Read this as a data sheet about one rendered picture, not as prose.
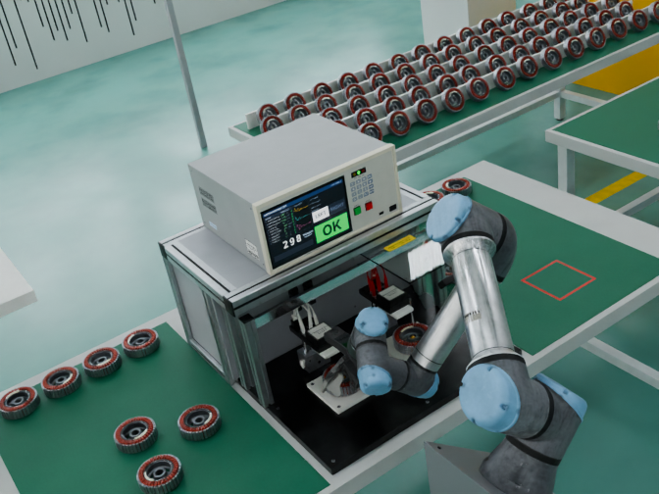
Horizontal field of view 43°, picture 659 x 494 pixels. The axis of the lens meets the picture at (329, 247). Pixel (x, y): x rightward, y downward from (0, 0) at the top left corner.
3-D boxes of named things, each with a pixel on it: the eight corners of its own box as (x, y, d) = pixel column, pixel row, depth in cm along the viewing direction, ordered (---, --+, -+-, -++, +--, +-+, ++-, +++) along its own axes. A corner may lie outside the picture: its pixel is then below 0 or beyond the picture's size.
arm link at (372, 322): (359, 335, 192) (355, 303, 197) (350, 357, 201) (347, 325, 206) (392, 335, 194) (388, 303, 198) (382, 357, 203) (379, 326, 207)
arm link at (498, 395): (562, 427, 157) (501, 200, 189) (509, 411, 149) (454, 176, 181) (513, 450, 165) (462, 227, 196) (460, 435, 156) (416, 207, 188)
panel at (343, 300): (414, 282, 265) (404, 199, 250) (233, 380, 237) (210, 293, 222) (412, 281, 266) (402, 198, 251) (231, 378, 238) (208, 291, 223)
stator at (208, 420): (174, 440, 222) (170, 429, 220) (190, 411, 231) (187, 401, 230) (212, 444, 219) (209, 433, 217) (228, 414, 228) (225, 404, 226)
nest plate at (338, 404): (383, 387, 225) (382, 383, 224) (338, 415, 218) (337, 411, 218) (351, 362, 236) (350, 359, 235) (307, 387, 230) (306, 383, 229)
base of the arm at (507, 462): (563, 514, 167) (585, 469, 166) (510, 501, 159) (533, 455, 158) (516, 473, 180) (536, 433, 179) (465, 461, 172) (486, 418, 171)
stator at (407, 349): (441, 346, 234) (439, 335, 232) (406, 361, 231) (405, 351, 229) (420, 326, 243) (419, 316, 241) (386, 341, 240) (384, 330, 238)
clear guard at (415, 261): (495, 271, 222) (494, 252, 219) (426, 311, 211) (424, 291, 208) (416, 230, 246) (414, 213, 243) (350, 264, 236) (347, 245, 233)
